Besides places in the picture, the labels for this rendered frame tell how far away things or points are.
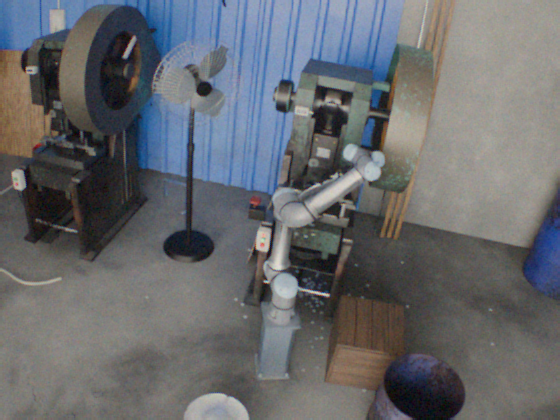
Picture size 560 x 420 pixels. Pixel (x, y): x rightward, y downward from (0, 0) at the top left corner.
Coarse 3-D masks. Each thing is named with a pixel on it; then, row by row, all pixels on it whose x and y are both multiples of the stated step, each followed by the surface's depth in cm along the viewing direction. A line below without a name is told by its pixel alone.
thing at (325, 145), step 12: (324, 132) 258; (336, 132) 261; (312, 144) 259; (324, 144) 257; (336, 144) 256; (312, 156) 263; (324, 156) 261; (312, 168) 263; (324, 168) 264; (324, 180) 266
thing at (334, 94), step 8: (328, 88) 245; (336, 88) 244; (328, 96) 243; (336, 96) 243; (328, 104) 243; (336, 104) 242; (328, 112) 249; (336, 112) 247; (328, 120) 252; (336, 120) 253; (328, 128) 258
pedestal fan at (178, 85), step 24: (192, 48) 247; (216, 48) 253; (168, 72) 254; (192, 72) 252; (216, 72) 271; (168, 96) 258; (192, 96) 274; (216, 96) 273; (192, 120) 288; (192, 144) 297; (192, 168) 307; (168, 240) 341; (192, 240) 345
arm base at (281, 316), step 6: (270, 306) 230; (276, 306) 226; (294, 306) 231; (270, 312) 230; (276, 312) 227; (282, 312) 226; (288, 312) 227; (294, 312) 231; (270, 318) 230; (276, 318) 228; (282, 318) 227; (288, 318) 228; (294, 318) 232; (282, 324) 229
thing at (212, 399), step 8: (200, 400) 197; (208, 400) 198; (216, 400) 199; (224, 400) 199; (232, 400) 200; (192, 408) 193; (200, 408) 194; (208, 408) 194; (216, 408) 195; (224, 408) 195; (232, 408) 196; (240, 408) 197; (184, 416) 188; (192, 416) 189; (200, 416) 190; (208, 416) 190; (216, 416) 191; (224, 416) 191; (232, 416) 192; (240, 416) 193; (248, 416) 193
